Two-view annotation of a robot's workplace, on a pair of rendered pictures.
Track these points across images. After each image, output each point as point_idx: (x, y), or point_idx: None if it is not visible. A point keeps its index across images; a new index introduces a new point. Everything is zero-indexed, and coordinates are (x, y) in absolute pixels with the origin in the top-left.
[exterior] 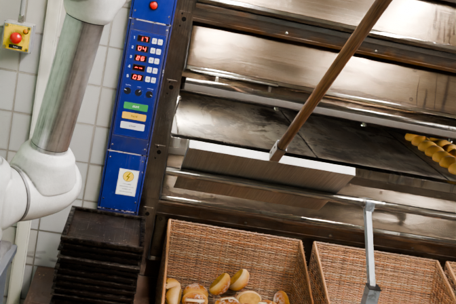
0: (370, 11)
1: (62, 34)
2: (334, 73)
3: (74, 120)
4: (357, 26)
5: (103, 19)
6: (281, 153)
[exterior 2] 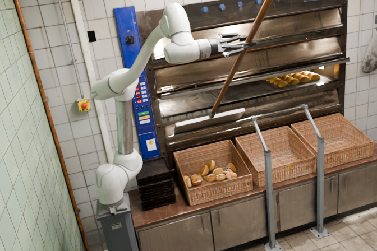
0: (235, 63)
1: (116, 108)
2: (228, 85)
3: (132, 138)
4: (232, 69)
5: (131, 97)
6: (214, 115)
